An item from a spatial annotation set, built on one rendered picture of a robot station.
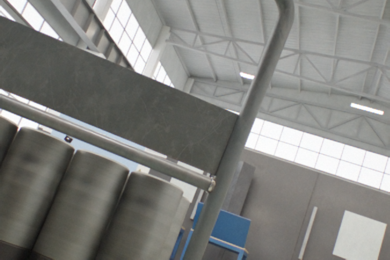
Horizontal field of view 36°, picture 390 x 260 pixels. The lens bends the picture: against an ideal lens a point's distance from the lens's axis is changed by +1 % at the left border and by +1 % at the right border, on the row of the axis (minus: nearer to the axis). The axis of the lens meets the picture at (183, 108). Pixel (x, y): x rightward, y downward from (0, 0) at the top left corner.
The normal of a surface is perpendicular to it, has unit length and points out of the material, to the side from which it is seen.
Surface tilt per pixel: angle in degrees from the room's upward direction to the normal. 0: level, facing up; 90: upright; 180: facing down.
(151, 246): 90
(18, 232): 90
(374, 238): 86
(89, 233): 90
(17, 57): 98
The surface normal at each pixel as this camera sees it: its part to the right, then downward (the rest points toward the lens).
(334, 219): -0.17, -0.38
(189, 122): 0.12, -0.07
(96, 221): 0.66, 0.05
